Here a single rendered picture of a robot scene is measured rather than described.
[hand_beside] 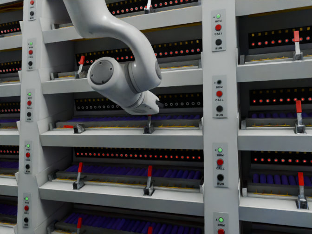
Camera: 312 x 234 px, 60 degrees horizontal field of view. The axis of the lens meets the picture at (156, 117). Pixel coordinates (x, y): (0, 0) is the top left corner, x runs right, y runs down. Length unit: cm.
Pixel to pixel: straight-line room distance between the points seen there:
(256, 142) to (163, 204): 33
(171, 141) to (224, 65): 27
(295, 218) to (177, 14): 67
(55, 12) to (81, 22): 59
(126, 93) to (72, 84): 40
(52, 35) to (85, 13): 49
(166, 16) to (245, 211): 62
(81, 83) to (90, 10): 40
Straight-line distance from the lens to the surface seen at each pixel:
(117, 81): 61
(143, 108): 77
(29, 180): 113
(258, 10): 87
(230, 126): 79
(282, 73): 81
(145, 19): 93
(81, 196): 100
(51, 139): 106
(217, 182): 80
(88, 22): 64
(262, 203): 83
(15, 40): 124
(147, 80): 62
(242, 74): 81
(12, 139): 119
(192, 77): 83
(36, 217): 113
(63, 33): 109
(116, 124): 97
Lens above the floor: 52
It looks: 3 degrees up
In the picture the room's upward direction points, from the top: straight up
